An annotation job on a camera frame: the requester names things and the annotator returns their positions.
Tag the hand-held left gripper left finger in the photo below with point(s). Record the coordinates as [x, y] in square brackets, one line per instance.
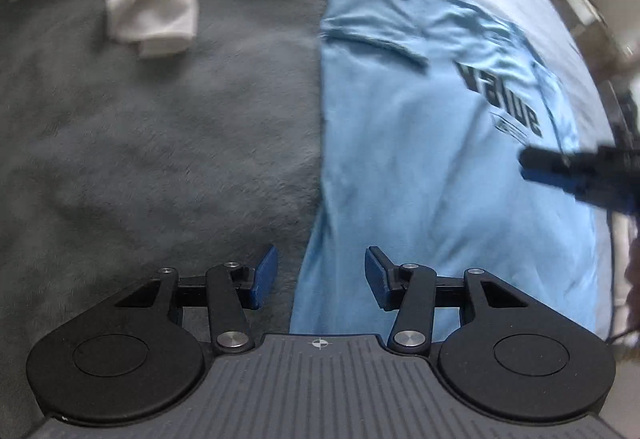
[265, 276]

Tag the light blue t-shirt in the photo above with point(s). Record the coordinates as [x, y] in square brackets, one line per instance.
[425, 169]

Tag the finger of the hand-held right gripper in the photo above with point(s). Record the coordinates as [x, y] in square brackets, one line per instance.
[560, 169]

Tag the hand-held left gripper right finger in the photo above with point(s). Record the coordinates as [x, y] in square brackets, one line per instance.
[375, 274]

